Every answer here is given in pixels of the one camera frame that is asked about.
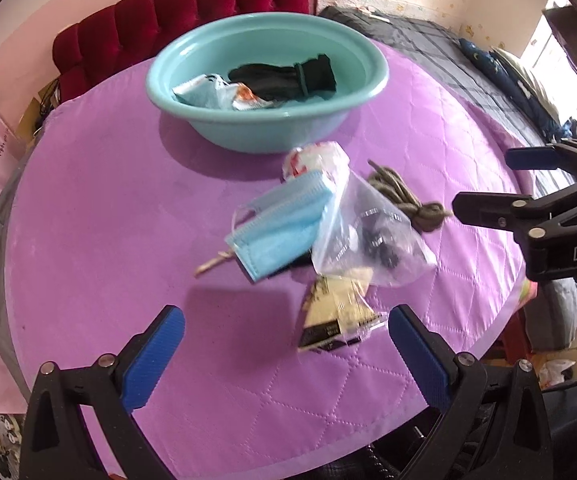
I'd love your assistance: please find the black ornate print packet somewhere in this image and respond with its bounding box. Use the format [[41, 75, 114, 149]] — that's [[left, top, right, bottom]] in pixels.
[[299, 275, 390, 352]]

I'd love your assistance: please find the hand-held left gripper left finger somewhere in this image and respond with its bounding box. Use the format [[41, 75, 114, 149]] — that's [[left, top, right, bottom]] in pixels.
[[18, 304, 186, 480]]

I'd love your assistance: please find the dark grey checked quilt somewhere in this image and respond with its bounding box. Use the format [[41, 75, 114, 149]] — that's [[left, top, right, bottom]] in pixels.
[[319, 5, 569, 196]]

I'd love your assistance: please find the red tufted sofa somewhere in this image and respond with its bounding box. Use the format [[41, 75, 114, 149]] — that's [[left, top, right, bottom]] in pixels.
[[52, 0, 312, 103]]

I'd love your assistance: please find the purple quilted mat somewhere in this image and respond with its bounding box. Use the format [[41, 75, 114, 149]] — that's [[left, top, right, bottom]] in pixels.
[[3, 42, 532, 480]]

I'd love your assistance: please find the teal plastic basin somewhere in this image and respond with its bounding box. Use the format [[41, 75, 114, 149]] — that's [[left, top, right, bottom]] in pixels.
[[146, 12, 389, 155]]

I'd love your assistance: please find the dark cabinet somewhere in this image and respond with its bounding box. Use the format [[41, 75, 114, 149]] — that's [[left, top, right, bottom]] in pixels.
[[543, 5, 577, 92]]

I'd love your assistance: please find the orange white snack packet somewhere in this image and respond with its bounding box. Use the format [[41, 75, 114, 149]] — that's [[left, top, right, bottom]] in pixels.
[[228, 82, 275, 111]]

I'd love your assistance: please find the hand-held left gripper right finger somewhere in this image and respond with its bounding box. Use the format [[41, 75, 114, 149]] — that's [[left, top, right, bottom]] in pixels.
[[387, 304, 554, 480]]

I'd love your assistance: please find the white red plastic bag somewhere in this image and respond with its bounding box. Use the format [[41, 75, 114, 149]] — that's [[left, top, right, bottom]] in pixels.
[[281, 141, 352, 196]]

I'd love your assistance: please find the blue face mask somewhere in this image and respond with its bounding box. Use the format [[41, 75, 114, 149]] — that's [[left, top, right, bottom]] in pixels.
[[224, 170, 339, 283]]

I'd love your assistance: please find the beige pillow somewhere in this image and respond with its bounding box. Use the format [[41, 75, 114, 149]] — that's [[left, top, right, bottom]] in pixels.
[[491, 47, 562, 121]]

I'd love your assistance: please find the beige string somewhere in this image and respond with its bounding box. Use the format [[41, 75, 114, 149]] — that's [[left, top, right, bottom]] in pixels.
[[193, 250, 234, 277]]

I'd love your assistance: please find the clear zip bag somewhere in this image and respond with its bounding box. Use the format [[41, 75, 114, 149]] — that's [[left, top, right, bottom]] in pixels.
[[311, 170, 439, 288]]

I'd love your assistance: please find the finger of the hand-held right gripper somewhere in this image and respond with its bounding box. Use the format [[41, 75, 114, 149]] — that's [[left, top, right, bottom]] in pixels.
[[506, 139, 577, 177], [451, 175, 577, 248]]

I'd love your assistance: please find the blue star print cloth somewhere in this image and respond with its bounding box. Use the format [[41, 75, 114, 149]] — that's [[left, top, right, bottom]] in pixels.
[[459, 37, 577, 142]]

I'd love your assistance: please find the black glove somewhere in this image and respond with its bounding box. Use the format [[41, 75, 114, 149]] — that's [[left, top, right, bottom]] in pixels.
[[227, 54, 338, 103]]

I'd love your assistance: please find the brown cord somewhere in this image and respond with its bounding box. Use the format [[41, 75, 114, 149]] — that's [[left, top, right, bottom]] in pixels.
[[367, 160, 454, 233]]

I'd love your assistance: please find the pale blue snack packet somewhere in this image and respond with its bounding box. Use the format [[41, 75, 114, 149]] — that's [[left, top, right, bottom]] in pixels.
[[172, 74, 232, 110]]

